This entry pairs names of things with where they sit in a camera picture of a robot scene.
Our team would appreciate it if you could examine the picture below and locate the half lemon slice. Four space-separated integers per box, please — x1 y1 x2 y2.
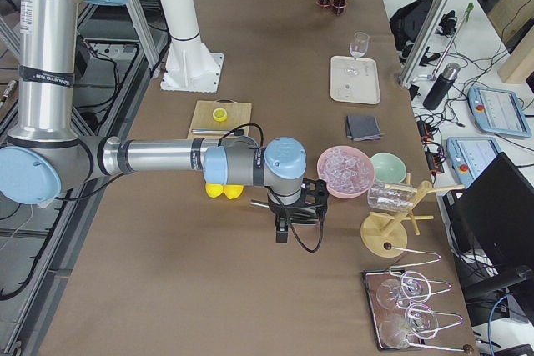
212 108 229 123

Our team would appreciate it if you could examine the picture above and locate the pink bowl with ice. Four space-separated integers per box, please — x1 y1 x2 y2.
316 146 375 199

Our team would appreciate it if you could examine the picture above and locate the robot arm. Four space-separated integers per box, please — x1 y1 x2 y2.
1 0 329 232

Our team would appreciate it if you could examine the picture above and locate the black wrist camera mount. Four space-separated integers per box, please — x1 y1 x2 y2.
275 211 290 243

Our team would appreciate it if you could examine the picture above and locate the black monitor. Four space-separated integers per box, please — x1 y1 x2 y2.
453 153 533 268

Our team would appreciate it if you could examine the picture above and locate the yellow lemon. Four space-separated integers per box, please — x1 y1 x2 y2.
204 183 224 198
223 184 244 200

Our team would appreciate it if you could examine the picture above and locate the blue teach pendant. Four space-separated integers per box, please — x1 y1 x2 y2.
446 137 501 188
468 86 532 138

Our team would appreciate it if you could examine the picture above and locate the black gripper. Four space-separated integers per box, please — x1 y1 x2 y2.
267 178 330 225

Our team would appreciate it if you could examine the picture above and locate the wire glass holder rack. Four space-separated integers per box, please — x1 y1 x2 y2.
389 248 474 355

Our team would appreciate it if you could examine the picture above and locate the green bowl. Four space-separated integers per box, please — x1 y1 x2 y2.
370 153 407 183

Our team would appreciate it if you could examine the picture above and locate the glass mug on stand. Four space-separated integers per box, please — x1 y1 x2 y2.
367 182 416 212

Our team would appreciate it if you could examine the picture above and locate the wooden cup tree stand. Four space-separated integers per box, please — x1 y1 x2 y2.
360 173 464 258

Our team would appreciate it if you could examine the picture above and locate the dark tray with glasses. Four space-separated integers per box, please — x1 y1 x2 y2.
362 268 408 351

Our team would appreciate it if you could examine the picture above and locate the steel muddler rod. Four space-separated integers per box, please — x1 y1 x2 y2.
190 128 243 136

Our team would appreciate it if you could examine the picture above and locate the upturned wine glass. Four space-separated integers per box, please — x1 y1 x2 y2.
376 271 431 310
379 303 438 349

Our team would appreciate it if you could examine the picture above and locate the cream serving tray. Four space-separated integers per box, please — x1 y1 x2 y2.
330 56 380 105

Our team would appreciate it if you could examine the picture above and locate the wine glass on tray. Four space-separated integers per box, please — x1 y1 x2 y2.
346 32 370 75

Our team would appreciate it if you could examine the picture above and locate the aluminium frame post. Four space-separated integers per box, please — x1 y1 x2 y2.
398 0 449 88

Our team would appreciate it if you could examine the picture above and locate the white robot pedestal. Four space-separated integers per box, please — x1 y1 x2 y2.
160 0 224 93

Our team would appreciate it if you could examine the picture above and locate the grey folded cloth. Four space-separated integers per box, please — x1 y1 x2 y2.
345 115 382 141

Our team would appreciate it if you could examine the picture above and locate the bamboo cutting board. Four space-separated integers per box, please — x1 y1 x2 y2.
187 100 252 139

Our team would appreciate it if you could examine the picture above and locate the black thermos bottle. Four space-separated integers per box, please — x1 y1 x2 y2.
423 63 461 110

